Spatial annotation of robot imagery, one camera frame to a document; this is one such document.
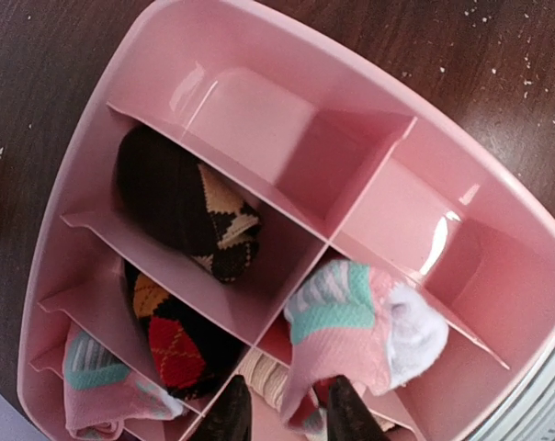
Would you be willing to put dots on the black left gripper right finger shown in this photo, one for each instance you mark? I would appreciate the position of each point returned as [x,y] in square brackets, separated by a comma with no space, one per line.
[348,418]

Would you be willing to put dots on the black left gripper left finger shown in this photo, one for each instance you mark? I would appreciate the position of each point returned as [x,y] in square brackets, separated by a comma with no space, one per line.
[230,417]

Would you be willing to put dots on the pink sock with teal patches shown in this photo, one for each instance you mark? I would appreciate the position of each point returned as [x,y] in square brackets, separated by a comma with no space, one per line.
[358,321]

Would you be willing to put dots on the brown beige argyle sock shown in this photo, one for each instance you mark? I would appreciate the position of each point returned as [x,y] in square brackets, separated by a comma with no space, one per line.
[182,203]

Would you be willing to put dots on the red black argyle rolled sock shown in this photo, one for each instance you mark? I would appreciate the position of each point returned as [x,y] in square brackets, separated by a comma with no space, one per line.
[192,355]

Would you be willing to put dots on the pink plastic organizer tray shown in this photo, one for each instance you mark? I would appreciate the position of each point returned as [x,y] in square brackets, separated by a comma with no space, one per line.
[339,159]

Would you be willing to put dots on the aluminium front rail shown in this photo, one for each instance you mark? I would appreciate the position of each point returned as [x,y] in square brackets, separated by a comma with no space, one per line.
[528,413]

